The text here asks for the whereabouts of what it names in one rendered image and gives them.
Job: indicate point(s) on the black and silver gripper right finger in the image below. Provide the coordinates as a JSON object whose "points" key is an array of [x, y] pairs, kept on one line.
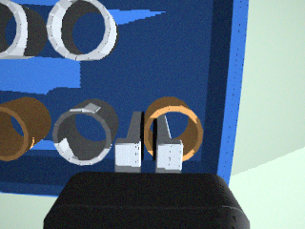
{"points": [[166, 152]]}

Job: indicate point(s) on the blue crate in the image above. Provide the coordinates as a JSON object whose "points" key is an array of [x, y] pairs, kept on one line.
{"points": [[189, 49]]}

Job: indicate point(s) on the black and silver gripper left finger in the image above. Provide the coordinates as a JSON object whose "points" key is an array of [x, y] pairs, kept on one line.
{"points": [[128, 152]]}

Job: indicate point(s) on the bronze bushing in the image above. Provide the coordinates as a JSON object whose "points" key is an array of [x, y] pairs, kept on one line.
{"points": [[191, 138], [35, 121]]}

